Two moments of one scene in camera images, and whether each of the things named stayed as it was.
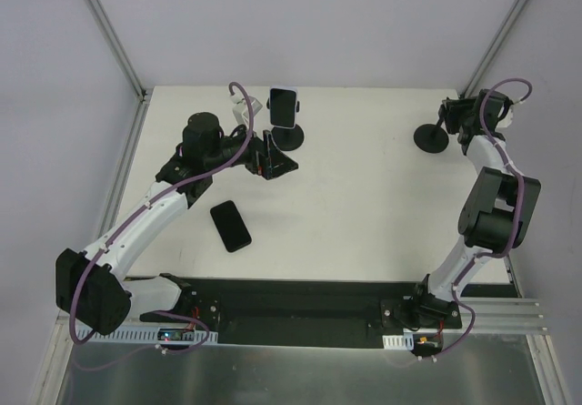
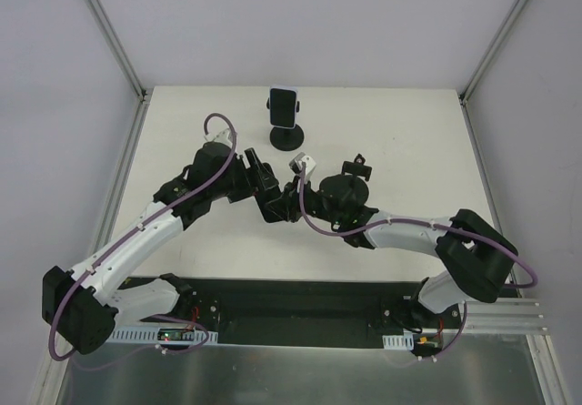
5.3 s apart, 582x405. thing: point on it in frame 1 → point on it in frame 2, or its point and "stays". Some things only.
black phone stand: x=288 y=139 stays
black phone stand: x=432 y=137 → x=349 y=188
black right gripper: x=453 y=115 → x=294 y=201
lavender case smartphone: x=283 y=101 stays
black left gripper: x=265 y=155 → x=250 y=174
